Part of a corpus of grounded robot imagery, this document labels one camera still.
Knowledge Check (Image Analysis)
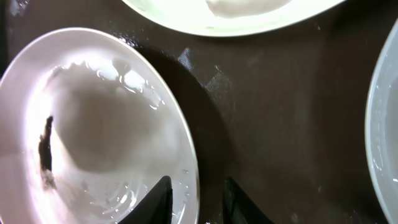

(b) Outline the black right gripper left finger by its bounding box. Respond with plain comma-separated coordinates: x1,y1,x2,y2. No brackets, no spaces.
118,175,173,224

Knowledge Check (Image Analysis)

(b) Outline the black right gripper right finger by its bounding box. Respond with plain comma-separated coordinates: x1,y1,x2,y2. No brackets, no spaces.
223,177,274,224

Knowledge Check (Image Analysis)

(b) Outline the pink white plate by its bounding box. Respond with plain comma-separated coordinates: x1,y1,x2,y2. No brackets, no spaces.
1,27,200,223

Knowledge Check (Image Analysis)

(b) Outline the grey serving tray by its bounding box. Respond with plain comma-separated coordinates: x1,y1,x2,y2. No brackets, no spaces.
1,1,397,223

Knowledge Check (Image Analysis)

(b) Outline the light blue plate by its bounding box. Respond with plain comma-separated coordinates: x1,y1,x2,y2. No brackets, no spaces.
364,23,397,223

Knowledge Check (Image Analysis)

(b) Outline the cream white plate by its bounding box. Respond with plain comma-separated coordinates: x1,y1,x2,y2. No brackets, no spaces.
123,0,344,37

